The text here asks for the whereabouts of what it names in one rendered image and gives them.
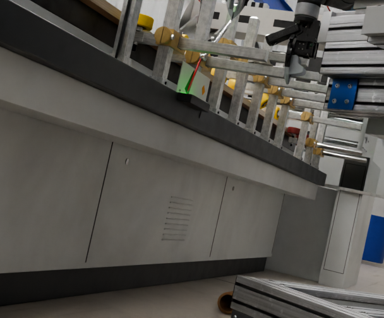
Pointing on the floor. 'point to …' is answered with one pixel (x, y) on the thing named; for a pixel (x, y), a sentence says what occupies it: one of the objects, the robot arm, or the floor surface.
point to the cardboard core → (223, 301)
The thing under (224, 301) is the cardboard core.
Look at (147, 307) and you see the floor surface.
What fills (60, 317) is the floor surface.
